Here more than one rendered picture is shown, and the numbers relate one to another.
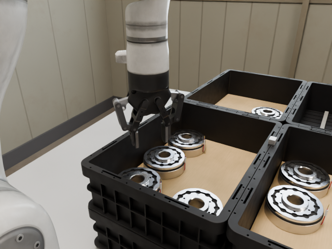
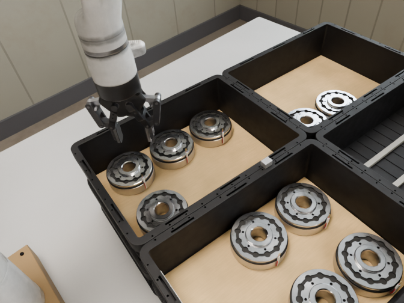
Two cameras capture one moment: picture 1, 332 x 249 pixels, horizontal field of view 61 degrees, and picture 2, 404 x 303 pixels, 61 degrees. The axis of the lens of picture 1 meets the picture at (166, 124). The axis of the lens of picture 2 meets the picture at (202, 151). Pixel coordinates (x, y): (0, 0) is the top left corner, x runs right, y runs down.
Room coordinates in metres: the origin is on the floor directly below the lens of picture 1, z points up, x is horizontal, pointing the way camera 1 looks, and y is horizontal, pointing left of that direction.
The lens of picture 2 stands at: (0.11, -0.31, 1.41)
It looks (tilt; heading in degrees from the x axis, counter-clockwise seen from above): 46 degrees down; 26
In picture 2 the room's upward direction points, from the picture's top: 6 degrees counter-clockwise
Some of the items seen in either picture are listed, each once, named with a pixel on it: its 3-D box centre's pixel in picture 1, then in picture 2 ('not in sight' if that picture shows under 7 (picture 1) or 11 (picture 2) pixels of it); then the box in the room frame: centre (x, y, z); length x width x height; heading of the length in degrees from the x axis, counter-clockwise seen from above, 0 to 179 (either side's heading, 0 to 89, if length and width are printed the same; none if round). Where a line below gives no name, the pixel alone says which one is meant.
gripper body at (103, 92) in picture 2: (148, 90); (121, 92); (0.50, 0.03, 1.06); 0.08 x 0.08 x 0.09
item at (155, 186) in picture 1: (137, 181); (129, 168); (0.49, 0.06, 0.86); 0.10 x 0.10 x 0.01
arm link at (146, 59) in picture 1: (144, 49); (112, 51); (0.52, 0.04, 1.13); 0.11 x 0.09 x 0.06; 21
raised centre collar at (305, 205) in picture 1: (294, 200); (258, 234); (0.42, -0.25, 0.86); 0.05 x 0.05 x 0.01
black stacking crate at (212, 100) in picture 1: (246, 106); (315, 88); (0.88, -0.27, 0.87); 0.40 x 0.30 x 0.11; 148
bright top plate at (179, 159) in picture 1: (164, 157); (171, 144); (0.58, 0.00, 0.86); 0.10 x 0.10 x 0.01
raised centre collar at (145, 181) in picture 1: (137, 180); (128, 167); (0.49, 0.06, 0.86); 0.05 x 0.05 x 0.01
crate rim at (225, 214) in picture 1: (193, 145); (187, 145); (0.54, -0.06, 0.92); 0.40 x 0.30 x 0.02; 148
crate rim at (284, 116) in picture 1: (248, 92); (319, 71); (0.88, -0.27, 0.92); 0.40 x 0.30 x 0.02; 148
